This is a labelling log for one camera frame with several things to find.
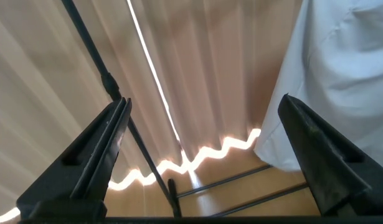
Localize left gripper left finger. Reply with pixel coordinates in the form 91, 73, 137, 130
16, 96, 133, 218

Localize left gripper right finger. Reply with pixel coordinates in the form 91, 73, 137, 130
277, 93, 383, 217

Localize pale grey shorts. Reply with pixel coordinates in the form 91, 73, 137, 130
254, 0, 383, 174

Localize black clothes rack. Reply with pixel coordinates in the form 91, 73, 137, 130
60, 0, 310, 218

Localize beige curtain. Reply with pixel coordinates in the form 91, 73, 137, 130
0, 0, 304, 218

